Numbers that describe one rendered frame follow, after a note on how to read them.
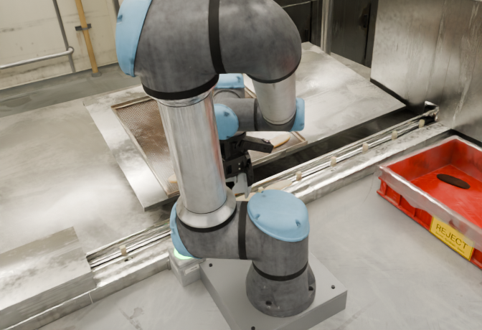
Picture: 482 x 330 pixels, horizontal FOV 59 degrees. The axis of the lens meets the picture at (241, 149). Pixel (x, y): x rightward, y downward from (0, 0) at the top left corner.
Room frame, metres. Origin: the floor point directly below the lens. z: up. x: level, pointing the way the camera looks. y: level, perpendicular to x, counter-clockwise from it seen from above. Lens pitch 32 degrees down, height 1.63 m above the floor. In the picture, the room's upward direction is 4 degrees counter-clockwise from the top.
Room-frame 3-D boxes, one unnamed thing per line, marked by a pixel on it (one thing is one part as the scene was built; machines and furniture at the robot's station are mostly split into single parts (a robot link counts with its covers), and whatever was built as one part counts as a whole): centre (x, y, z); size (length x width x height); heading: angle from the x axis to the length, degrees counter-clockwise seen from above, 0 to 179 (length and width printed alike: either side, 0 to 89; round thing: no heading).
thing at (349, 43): (3.78, -0.60, 0.51); 1.93 x 1.05 x 1.02; 119
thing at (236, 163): (0.97, 0.03, 1.03); 0.09 x 0.08 x 0.12; 119
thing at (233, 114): (0.87, 0.02, 1.19); 0.11 x 0.11 x 0.08; 81
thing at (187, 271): (0.75, 0.15, 0.84); 0.08 x 0.08 x 0.11; 29
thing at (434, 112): (1.37, -0.70, 0.89); 0.06 x 0.01 x 0.06; 29
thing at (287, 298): (0.63, -0.07, 0.93); 0.15 x 0.15 x 0.10
